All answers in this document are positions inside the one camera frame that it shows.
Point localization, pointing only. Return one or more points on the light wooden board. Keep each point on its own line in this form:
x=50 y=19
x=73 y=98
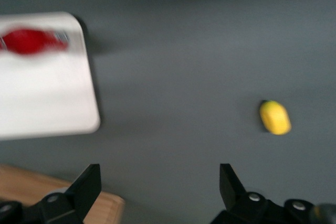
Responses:
x=26 y=184

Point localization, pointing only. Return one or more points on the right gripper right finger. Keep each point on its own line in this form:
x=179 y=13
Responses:
x=229 y=187

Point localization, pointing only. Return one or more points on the red coke bottle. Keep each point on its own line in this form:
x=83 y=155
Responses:
x=26 y=41

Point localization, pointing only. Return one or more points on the yellow toy lemon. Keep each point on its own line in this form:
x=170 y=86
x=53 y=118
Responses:
x=275 y=117

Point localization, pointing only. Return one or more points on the white rectangular tray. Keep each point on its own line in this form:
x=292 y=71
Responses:
x=47 y=90

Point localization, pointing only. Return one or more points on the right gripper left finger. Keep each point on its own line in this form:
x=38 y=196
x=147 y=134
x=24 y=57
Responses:
x=86 y=190

